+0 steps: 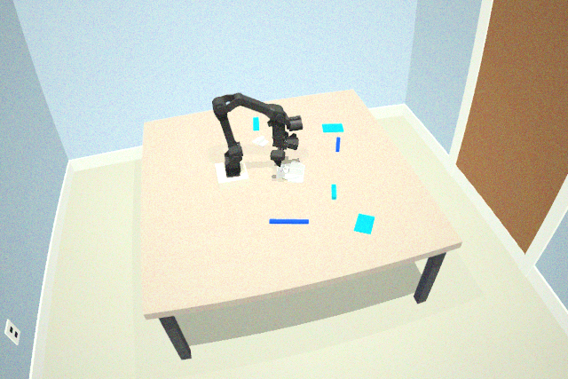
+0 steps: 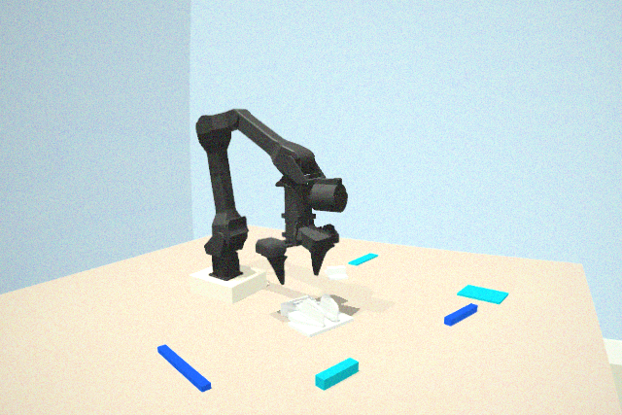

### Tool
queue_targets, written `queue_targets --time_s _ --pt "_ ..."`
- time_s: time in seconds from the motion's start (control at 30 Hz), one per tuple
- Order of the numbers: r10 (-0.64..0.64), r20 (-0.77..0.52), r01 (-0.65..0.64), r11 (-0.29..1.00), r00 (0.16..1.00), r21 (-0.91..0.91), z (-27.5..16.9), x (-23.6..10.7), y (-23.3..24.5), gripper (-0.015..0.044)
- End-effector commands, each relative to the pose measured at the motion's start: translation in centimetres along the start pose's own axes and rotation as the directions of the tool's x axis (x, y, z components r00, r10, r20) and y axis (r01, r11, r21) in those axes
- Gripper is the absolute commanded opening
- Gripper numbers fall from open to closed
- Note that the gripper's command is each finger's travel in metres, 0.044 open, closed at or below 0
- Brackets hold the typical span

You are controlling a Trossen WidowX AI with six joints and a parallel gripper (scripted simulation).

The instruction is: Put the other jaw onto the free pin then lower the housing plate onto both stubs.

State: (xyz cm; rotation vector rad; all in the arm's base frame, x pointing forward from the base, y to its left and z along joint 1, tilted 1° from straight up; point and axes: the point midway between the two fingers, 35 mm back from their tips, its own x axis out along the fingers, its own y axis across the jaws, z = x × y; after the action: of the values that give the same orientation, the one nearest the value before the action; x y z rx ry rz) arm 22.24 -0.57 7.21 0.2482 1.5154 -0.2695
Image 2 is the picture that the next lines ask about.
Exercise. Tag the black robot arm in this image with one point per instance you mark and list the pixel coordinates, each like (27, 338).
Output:
(301, 191)

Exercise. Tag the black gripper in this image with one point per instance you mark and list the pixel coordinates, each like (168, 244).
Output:
(274, 249)

